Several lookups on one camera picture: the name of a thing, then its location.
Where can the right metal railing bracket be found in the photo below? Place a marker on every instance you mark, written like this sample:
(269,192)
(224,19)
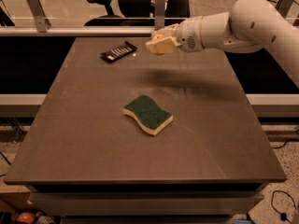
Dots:
(283,6)

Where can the black rxbar chocolate wrapper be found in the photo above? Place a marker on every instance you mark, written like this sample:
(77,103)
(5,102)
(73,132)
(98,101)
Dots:
(119,52)

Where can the orange ball under table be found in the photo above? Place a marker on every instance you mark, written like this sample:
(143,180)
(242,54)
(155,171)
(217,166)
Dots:
(26,218)

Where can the green yellow sponge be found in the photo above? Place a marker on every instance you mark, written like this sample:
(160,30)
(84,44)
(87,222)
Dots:
(148,115)

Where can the left metal railing bracket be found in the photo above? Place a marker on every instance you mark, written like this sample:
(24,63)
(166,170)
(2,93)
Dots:
(41,21)

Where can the black office chair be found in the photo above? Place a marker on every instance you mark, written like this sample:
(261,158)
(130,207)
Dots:
(140,13)

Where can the middle metal railing bracket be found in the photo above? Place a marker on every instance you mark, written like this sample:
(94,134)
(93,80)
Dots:
(159,14)

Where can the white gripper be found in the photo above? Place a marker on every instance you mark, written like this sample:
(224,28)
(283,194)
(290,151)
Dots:
(188,34)

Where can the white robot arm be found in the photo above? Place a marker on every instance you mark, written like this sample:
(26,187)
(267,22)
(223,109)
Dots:
(251,25)

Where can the orange fruit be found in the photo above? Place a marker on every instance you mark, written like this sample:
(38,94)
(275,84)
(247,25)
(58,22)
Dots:
(157,36)

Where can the metal railing bracket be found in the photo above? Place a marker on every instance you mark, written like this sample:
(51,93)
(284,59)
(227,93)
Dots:
(159,14)
(41,21)
(283,6)

